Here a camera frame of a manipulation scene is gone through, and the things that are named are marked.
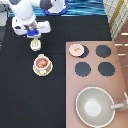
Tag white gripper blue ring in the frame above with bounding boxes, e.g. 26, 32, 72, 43
12, 16, 51, 38

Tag cream slotted spatula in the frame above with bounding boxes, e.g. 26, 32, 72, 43
30, 38, 41, 51

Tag pink pot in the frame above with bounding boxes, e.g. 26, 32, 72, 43
33, 53, 53, 74

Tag pink pot lid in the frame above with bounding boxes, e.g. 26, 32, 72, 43
69, 44, 84, 57

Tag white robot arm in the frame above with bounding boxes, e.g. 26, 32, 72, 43
8, 0, 66, 38

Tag cream round plate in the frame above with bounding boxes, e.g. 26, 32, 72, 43
33, 58, 53, 76

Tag black burner top left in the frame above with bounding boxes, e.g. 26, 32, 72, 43
79, 45, 89, 58

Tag black burner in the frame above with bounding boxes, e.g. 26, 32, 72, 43
79, 45, 89, 58
98, 62, 115, 76
75, 62, 91, 77
96, 45, 111, 58

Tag black burner bottom left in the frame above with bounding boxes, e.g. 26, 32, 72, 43
75, 62, 91, 77

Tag pink stove board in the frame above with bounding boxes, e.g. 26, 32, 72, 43
66, 41, 128, 128

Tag black table mat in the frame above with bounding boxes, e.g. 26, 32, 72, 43
0, 15, 110, 128

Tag black burner top right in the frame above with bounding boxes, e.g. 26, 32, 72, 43
96, 45, 111, 58

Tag black burner bottom right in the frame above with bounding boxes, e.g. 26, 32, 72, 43
98, 62, 115, 76

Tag grey wok pan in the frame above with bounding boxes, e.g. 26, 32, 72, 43
75, 87, 128, 128

